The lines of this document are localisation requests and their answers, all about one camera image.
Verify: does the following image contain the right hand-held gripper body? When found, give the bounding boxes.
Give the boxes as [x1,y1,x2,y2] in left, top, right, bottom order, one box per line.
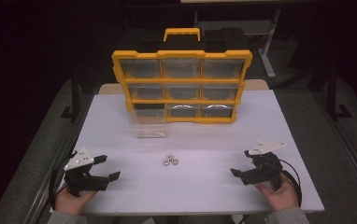
[241,139,288,191]

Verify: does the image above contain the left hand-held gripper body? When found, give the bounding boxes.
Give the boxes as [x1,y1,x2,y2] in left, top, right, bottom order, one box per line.
[63,147,111,198]

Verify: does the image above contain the single clear plastic drawer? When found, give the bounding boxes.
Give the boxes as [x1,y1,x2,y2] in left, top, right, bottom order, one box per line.
[129,111,166,139]

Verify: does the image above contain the person's left hand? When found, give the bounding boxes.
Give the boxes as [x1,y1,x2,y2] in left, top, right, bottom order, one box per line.
[54,186,98,216]

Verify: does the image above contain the person's right hand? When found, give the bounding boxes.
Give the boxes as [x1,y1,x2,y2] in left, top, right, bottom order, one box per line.
[253,174,300,212]

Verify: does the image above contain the black metal stand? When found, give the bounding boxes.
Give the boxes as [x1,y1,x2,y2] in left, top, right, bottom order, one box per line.
[60,73,82,122]
[326,62,352,122]

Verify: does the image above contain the white metal stand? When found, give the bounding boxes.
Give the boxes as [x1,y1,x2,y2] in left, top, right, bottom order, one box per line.
[257,8,282,79]

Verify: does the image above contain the yellow black organizer cabinet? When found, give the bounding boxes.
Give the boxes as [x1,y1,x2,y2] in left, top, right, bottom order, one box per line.
[110,27,254,125]

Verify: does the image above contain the grid of clear cabinet drawers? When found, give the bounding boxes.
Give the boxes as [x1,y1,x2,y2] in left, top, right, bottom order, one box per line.
[119,58,246,119]

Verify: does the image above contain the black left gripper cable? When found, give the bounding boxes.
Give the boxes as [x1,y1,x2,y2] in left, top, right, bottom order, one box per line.
[48,150,78,211]

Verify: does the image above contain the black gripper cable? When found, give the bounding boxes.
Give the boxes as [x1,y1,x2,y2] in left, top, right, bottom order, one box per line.
[278,159,303,209]
[48,150,78,211]

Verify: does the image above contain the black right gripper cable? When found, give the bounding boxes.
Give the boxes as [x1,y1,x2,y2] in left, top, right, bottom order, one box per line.
[278,159,303,209]

